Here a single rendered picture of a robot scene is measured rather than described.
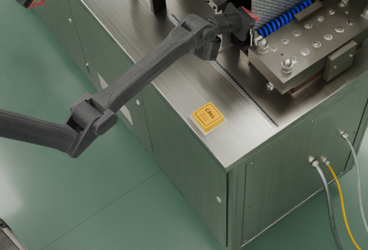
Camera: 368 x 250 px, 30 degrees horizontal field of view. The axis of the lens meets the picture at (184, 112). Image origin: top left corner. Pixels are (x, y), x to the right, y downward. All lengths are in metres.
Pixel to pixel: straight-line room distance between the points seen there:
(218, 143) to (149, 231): 0.95
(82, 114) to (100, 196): 1.27
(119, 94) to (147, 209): 1.24
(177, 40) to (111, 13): 0.55
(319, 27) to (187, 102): 0.45
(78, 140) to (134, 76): 0.22
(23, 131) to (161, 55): 0.42
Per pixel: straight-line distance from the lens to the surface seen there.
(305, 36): 2.07
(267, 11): 2.05
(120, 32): 2.26
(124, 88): 1.74
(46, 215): 2.98
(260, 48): 2.01
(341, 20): 2.12
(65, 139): 1.69
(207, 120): 2.02
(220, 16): 1.90
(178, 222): 2.88
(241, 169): 2.06
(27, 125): 1.59
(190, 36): 1.81
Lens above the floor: 2.66
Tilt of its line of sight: 58 degrees down
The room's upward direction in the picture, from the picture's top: 6 degrees counter-clockwise
